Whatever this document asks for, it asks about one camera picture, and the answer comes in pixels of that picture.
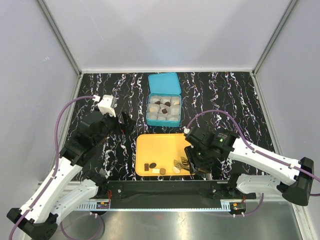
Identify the white round chocolate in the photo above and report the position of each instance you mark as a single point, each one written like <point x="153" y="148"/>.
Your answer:
<point x="176" y="170"/>

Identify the dark rectangular chocolate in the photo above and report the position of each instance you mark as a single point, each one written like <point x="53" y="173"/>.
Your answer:
<point x="146" y="167"/>

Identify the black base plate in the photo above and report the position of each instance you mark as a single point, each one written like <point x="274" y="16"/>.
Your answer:
<point x="173" y="194"/>

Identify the teal tin box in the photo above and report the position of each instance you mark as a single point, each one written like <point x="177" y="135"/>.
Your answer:
<point x="164" y="87"/>

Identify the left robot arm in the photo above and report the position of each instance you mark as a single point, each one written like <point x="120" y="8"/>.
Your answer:
<point x="40" y="216"/>

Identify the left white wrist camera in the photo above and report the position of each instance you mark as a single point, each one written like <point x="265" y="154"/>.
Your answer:
<point x="106" y="105"/>

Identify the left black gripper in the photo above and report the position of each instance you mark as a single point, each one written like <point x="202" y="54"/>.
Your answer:
<point x="129" y="123"/>

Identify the left small circuit board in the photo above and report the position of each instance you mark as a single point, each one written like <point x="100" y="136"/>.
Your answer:
<point x="102" y="205"/>

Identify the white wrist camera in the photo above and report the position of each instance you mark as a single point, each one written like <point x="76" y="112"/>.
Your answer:
<point x="187" y="130"/>
<point x="106" y="105"/>

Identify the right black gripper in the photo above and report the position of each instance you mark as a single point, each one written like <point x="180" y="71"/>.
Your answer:
<point x="194" y="163"/>

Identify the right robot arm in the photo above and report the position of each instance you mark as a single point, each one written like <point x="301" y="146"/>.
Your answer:
<point x="286" y="177"/>

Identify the white rectangular chocolate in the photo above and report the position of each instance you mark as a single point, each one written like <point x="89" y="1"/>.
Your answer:
<point x="155" y="171"/>

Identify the brown round chocolate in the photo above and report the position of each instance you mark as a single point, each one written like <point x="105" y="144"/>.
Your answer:
<point x="162" y="171"/>

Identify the orange plastic tray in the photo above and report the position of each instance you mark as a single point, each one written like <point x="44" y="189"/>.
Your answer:
<point x="161" y="149"/>

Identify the dark oval chocolate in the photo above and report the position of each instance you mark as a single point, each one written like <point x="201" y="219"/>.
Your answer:
<point x="152" y="165"/>

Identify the white slotted cable duct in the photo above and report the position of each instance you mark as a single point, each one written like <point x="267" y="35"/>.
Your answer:
<point x="87" y="206"/>

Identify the small circuit board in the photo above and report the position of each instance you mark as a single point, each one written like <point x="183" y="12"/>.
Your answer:
<point x="238" y="206"/>
<point x="102" y="205"/>

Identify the right small circuit board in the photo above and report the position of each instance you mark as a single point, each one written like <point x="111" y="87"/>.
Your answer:
<point x="238" y="206"/>

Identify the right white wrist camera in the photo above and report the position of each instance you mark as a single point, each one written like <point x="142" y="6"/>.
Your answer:
<point x="187" y="130"/>

